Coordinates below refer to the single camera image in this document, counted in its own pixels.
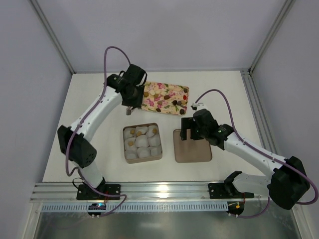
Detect aluminium front rail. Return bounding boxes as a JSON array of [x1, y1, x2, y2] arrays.
[[31, 181, 255, 202]]

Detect floral tray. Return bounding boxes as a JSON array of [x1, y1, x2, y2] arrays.
[[141, 82, 189, 116]]

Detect slotted cable duct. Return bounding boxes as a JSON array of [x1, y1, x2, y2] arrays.
[[41, 201, 228, 213]]

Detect left aluminium frame post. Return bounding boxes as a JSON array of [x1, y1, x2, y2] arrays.
[[28, 0, 76, 74]]

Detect gold tin box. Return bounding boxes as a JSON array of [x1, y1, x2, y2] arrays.
[[122, 122, 162, 164]]

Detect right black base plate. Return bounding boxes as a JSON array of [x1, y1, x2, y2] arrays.
[[208, 182, 243, 199]]

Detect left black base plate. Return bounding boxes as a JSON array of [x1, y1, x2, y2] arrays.
[[76, 183, 121, 201]]

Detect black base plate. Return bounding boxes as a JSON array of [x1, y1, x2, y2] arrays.
[[208, 182, 243, 199], [76, 183, 121, 201]]

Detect metal tongs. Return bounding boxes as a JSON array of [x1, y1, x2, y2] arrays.
[[126, 107, 133, 116]]

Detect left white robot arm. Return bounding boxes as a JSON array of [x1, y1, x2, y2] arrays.
[[57, 64, 147, 190]]

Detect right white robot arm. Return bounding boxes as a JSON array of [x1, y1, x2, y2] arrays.
[[180, 109, 310, 210]]

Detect gold tin lid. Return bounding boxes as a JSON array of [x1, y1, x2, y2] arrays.
[[173, 129, 212, 163]]

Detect right aluminium frame rail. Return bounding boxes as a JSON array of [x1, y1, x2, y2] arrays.
[[240, 70, 278, 154]]

